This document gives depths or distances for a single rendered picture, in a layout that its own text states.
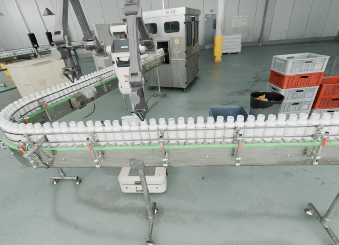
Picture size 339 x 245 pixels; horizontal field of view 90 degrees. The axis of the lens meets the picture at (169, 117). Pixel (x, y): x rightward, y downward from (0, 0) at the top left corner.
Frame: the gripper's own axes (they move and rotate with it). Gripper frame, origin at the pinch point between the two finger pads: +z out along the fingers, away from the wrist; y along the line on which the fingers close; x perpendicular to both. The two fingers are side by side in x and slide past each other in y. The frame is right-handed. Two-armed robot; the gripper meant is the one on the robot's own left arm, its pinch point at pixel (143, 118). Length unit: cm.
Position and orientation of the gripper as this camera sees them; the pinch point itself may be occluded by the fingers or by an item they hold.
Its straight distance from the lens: 107.1
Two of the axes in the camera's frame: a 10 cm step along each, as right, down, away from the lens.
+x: -10.0, 0.4, 0.9
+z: 0.7, 8.8, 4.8
